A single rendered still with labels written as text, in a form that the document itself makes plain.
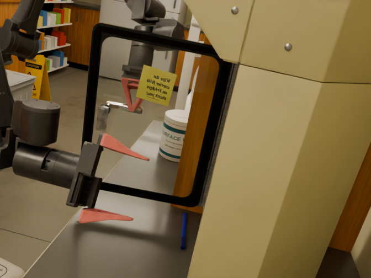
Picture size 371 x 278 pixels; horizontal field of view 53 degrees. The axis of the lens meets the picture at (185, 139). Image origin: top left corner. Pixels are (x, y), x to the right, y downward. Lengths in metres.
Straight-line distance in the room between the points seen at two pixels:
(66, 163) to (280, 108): 0.33
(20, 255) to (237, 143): 1.89
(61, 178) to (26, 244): 1.77
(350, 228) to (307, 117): 0.58
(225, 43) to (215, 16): 0.04
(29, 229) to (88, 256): 1.65
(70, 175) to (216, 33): 0.30
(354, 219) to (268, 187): 0.51
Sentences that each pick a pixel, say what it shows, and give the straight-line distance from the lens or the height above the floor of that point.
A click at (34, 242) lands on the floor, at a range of 2.37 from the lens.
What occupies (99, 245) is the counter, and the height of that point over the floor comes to 0.94.
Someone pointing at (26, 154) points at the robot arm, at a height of 1.20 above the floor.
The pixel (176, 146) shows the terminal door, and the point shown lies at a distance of 0.88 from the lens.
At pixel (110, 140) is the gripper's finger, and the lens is 0.59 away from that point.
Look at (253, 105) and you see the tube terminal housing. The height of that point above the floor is 1.36.
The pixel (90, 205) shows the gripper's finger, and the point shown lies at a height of 1.14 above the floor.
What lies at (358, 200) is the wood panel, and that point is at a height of 1.09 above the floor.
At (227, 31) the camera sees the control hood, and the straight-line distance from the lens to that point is 0.51.
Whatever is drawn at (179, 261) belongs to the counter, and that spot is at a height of 0.94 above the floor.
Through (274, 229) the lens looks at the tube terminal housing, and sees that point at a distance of 0.60.
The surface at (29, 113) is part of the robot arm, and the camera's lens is 0.61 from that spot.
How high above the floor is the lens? 1.49
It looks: 22 degrees down
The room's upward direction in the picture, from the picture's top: 12 degrees clockwise
